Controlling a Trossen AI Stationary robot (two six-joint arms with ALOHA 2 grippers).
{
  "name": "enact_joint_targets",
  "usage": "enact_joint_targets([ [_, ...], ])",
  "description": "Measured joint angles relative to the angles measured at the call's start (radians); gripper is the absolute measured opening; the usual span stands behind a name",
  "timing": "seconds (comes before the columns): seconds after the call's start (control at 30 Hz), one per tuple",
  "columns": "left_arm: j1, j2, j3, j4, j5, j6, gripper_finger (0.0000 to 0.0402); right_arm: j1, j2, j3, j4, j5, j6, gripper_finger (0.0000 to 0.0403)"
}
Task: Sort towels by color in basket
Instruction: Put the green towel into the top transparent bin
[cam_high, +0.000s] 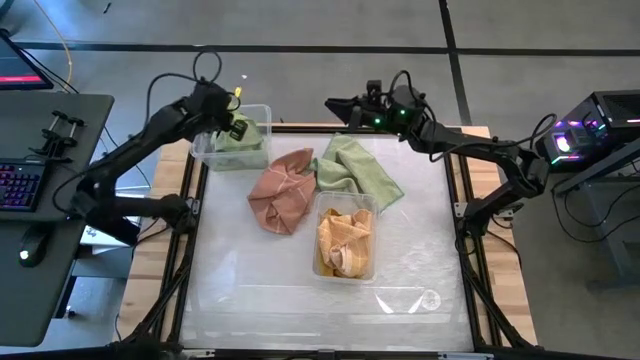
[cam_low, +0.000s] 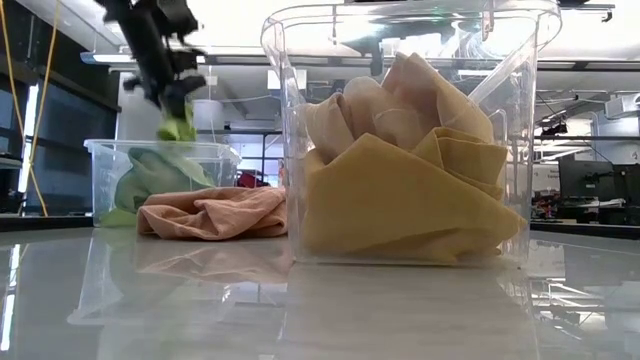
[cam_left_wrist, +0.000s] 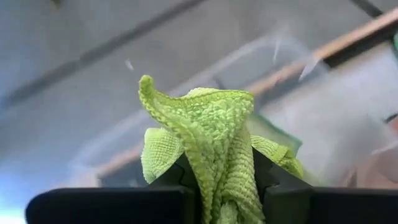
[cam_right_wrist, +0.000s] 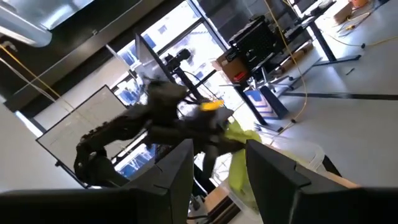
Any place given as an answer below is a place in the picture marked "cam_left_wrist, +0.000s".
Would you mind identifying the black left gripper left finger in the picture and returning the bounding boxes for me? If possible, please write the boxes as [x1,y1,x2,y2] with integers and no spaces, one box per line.
[25,152,200,224]

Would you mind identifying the salmon pink checked towel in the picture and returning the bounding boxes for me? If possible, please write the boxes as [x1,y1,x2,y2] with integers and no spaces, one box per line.
[338,115,398,189]

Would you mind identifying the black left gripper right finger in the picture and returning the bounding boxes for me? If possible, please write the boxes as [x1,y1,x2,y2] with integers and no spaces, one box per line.
[252,147,398,224]

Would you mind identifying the white table mat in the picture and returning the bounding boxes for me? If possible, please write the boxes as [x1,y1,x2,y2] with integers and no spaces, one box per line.
[261,43,398,187]

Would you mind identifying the lime green microfibre towel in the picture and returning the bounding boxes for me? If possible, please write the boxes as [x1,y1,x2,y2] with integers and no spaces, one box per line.
[137,74,304,224]
[248,114,303,154]

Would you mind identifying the large clear plastic bin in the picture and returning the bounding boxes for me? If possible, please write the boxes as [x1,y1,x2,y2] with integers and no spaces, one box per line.
[70,27,398,189]

